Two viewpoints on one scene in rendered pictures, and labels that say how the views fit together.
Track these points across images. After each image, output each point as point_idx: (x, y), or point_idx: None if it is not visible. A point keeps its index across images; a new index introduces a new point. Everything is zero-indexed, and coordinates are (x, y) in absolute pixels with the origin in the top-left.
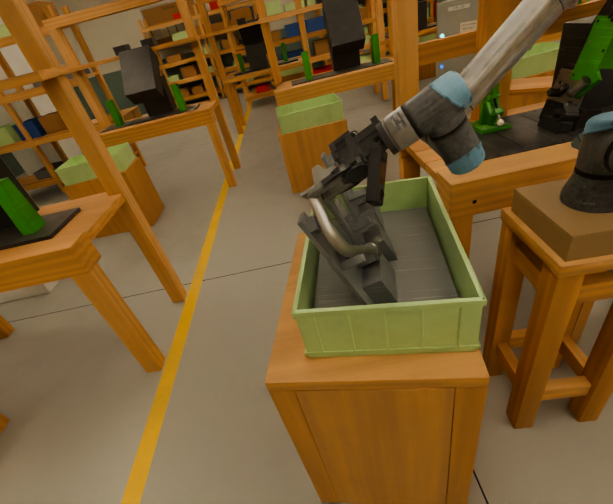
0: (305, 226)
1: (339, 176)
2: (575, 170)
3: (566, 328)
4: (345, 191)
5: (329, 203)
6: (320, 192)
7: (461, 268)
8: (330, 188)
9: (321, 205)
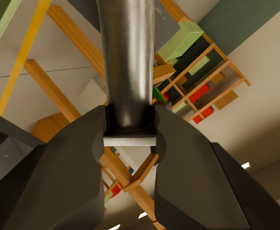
0: (166, 12)
1: (245, 228)
2: None
3: None
4: (17, 165)
5: None
6: (175, 120)
7: None
8: (101, 154)
9: (145, 74)
